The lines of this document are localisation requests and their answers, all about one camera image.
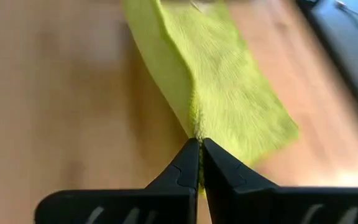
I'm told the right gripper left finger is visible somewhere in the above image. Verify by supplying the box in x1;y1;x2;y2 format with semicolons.
34;138;201;224

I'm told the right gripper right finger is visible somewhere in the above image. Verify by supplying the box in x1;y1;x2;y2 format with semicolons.
203;138;358;224

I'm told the yellow microfiber towel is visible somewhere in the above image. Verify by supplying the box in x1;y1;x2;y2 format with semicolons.
121;0;300;198

